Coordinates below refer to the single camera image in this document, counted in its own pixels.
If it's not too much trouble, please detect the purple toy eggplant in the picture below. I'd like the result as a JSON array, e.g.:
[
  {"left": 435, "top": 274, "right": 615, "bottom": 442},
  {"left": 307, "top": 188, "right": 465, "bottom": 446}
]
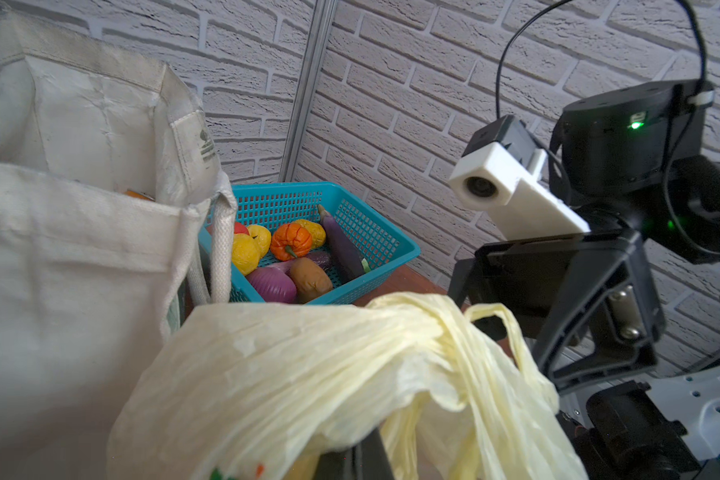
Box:
[{"left": 317, "top": 205, "right": 368, "bottom": 283}]

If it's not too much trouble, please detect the orange toy pumpkin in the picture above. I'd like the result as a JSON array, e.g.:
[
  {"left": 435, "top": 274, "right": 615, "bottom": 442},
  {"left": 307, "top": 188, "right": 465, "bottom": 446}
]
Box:
[{"left": 270, "top": 222, "right": 313, "bottom": 261}]

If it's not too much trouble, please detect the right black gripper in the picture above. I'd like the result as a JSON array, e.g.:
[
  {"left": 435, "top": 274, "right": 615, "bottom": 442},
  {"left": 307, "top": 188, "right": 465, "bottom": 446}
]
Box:
[{"left": 448, "top": 79, "right": 720, "bottom": 393}]

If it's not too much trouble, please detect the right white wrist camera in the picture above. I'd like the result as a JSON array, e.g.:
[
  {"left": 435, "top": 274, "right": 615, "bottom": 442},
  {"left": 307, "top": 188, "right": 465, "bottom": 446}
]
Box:
[{"left": 448, "top": 115, "right": 590, "bottom": 241}]

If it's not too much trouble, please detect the thin cream plastic bag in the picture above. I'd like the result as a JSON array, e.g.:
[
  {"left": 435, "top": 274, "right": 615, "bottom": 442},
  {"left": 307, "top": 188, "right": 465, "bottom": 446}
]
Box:
[{"left": 106, "top": 292, "right": 586, "bottom": 479}]

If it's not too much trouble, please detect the teal plastic basket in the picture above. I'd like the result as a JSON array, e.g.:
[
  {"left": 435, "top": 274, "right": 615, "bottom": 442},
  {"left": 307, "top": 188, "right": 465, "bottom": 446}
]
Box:
[{"left": 222, "top": 182, "right": 420, "bottom": 305}]

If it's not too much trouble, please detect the purple toy onion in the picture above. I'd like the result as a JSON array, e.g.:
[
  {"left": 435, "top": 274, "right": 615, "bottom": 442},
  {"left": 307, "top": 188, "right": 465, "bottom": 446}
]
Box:
[{"left": 247, "top": 267, "right": 297, "bottom": 304}]

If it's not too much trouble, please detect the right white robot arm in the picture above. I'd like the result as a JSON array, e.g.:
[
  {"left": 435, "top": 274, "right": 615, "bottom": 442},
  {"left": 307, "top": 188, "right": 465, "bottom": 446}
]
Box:
[{"left": 449, "top": 80, "right": 720, "bottom": 479}]

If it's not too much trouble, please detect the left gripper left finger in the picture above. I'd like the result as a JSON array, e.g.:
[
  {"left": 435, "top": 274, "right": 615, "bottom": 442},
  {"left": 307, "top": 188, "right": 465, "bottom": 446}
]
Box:
[{"left": 312, "top": 447, "right": 356, "bottom": 480}]

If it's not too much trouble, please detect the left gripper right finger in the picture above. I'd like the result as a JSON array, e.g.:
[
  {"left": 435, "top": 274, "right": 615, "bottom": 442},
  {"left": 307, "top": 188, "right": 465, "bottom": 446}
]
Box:
[{"left": 353, "top": 428, "right": 395, "bottom": 480}]

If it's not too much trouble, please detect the red toy tomato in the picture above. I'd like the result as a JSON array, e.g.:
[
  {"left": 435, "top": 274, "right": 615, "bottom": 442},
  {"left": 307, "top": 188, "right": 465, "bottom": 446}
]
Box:
[{"left": 206, "top": 222, "right": 250, "bottom": 235}]

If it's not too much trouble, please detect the brown toy potato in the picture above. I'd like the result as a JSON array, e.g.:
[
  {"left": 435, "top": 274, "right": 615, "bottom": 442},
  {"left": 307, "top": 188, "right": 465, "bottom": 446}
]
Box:
[{"left": 288, "top": 258, "right": 333, "bottom": 304}]

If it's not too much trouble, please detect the canvas tote bag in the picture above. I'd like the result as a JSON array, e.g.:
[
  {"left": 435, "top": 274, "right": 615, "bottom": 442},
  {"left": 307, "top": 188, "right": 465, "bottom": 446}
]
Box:
[{"left": 0, "top": 10, "right": 237, "bottom": 479}]

